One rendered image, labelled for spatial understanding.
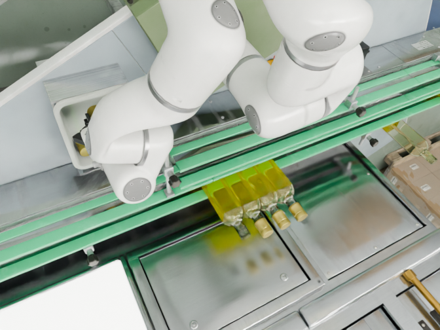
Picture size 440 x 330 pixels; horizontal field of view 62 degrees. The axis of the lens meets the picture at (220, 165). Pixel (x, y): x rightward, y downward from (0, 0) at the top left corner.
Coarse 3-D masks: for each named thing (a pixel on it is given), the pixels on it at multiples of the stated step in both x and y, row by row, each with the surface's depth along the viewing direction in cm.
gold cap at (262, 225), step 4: (260, 220) 99; (264, 220) 99; (256, 224) 99; (260, 224) 99; (264, 224) 98; (268, 224) 99; (260, 228) 98; (264, 228) 98; (268, 228) 98; (260, 232) 99; (264, 232) 97; (268, 232) 98; (272, 232) 99; (264, 236) 98
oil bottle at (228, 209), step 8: (208, 184) 104; (216, 184) 104; (224, 184) 105; (208, 192) 105; (216, 192) 102; (224, 192) 103; (232, 192) 103; (216, 200) 101; (224, 200) 101; (232, 200) 101; (216, 208) 103; (224, 208) 99; (232, 208) 100; (240, 208) 100; (224, 216) 99; (232, 216) 98; (240, 216) 99
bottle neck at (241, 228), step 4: (240, 220) 99; (232, 224) 99; (236, 224) 98; (240, 224) 98; (244, 224) 99; (236, 228) 98; (240, 228) 98; (244, 228) 98; (240, 232) 97; (244, 232) 97; (248, 232) 97; (240, 236) 97; (244, 236) 99; (248, 236) 98
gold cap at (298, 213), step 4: (292, 204) 103; (296, 204) 103; (292, 208) 103; (296, 208) 102; (300, 208) 102; (292, 212) 103; (296, 212) 102; (300, 212) 102; (304, 212) 102; (296, 216) 102; (300, 216) 101; (304, 216) 102; (300, 220) 103
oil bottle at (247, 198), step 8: (232, 176) 107; (240, 176) 107; (232, 184) 105; (240, 184) 105; (248, 184) 105; (240, 192) 103; (248, 192) 103; (240, 200) 102; (248, 200) 102; (256, 200) 102; (248, 208) 100; (256, 208) 101; (248, 216) 102
